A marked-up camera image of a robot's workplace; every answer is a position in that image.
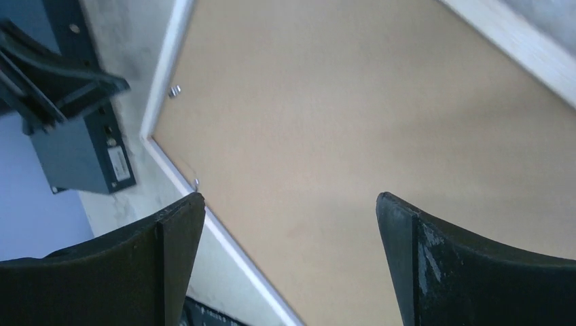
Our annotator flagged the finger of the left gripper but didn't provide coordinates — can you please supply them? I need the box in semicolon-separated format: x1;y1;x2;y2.
1;19;130;135

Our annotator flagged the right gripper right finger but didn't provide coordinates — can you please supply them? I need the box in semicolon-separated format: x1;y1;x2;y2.
376;192;575;325

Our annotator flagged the black flat box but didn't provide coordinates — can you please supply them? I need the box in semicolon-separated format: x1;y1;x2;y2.
1;1;136;194

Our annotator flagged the brown frame backing board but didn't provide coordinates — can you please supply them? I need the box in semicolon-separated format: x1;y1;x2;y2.
151;0;576;326

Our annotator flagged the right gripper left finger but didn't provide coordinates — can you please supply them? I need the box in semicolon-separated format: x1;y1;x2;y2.
1;192;205;325

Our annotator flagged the wooden picture frame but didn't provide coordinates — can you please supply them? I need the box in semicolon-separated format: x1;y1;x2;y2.
139;0;576;326

